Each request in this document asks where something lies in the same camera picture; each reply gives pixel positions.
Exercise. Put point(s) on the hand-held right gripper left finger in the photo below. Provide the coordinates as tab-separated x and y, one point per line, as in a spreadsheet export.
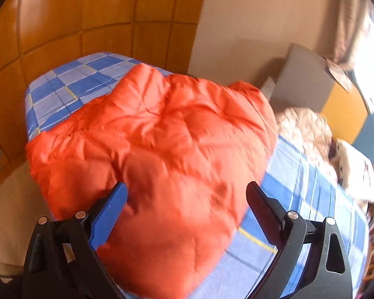
109	215

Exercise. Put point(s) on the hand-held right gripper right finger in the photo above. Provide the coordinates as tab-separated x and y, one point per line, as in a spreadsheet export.
265	211

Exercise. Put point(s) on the orange down jacket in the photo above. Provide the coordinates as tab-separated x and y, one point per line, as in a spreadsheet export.
174	146

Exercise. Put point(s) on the blue checked bed sheet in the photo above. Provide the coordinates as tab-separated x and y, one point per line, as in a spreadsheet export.
299	187

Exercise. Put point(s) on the beige quilted jacket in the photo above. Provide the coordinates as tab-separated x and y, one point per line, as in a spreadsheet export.
305	130

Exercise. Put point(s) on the white patterned pillow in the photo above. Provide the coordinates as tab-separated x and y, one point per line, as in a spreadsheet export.
355	168

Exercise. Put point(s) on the yellow headboard panel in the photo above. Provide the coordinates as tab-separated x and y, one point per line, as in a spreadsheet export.
342	115

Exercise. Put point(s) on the teal headboard panel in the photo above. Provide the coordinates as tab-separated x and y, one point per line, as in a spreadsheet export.
372	137

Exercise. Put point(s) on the beige curtain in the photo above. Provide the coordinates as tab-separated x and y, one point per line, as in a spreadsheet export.
349	15

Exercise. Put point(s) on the white bed frame rail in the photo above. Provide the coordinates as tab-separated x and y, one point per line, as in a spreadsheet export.
268	87

